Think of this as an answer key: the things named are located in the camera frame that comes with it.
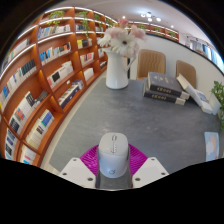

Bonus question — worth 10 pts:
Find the white computer mouse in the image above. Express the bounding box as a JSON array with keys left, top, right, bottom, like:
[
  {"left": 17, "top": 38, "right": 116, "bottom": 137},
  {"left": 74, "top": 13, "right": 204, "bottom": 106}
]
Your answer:
[{"left": 96, "top": 132, "right": 130, "bottom": 179}]

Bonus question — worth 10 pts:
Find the white book with blue cover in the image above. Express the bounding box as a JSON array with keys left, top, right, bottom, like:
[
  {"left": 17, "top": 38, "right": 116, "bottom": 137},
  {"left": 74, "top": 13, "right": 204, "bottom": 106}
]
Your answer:
[{"left": 194, "top": 89, "right": 214, "bottom": 115}]

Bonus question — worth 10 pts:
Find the white plant pot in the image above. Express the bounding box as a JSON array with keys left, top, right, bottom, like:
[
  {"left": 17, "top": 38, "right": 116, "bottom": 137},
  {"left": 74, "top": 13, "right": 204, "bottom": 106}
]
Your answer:
[{"left": 208, "top": 93, "right": 223, "bottom": 116}]

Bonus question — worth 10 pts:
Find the pink and white flower bouquet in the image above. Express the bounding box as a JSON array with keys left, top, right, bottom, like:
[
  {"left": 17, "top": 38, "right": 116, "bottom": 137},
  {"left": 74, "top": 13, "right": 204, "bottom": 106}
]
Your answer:
[{"left": 97, "top": 18, "right": 148, "bottom": 58}]

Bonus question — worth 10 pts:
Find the white ceramic pitcher vase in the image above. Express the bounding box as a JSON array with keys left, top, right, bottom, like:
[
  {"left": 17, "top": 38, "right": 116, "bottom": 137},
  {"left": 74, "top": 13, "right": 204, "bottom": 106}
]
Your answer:
[{"left": 102, "top": 46, "right": 138, "bottom": 90}]

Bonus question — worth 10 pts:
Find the tan upholstered chair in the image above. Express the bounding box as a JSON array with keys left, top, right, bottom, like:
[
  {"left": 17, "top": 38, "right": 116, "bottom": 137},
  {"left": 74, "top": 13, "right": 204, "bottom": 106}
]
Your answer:
[
  {"left": 136, "top": 49, "right": 167, "bottom": 82},
  {"left": 175, "top": 59, "right": 198, "bottom": 89}
]

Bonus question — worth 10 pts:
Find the cluster of ceiling lights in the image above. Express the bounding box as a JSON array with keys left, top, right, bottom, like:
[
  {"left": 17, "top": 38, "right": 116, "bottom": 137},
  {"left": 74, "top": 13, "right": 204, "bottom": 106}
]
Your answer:
[{"left": 139, "top": 11, "right": 163, "bottom": 24}]

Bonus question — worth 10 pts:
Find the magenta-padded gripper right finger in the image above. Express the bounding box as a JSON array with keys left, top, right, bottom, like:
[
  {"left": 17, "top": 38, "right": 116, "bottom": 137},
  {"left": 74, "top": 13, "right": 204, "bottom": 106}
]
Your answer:
[{"left": 128, "top": 143, "right": 170, "bottom": 190}]

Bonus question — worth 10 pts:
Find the orange bookshelf unit with books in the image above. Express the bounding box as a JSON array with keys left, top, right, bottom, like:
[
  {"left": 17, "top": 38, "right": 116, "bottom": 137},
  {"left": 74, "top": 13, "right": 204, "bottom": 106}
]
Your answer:
[{"left": 0, "top": 5, "right": 181, "bottom": 167}]

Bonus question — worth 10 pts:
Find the thick dark hardcover book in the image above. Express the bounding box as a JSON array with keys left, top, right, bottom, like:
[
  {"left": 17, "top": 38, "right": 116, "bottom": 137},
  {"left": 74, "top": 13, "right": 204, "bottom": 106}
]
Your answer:
[
  {"left": 146, "top": 71, "right": 191, "bottom": 100},
  {"left": 142, "top": 81, "right": 187, "bottom": 106}
]

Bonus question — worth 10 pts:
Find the green leafy pothos plant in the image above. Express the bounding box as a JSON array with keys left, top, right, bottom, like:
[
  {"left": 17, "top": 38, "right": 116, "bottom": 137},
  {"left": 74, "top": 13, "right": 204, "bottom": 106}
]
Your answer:
[{"left": 210, "top": 80, "right": 224, "bottom": 131}]

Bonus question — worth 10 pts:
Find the window with curtains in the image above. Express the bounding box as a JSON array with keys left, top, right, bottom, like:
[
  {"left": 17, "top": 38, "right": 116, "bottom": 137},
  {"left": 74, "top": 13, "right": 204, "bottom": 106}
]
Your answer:
[{"left": 184, "top": 34, "right": 224, "bottom": 73}]

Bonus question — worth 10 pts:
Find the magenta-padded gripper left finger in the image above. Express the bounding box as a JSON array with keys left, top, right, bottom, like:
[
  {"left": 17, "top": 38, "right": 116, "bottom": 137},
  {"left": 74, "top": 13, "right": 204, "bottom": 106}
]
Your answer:
[{"left": 59, "top": 144, "right": 101, "bottom": 190}]

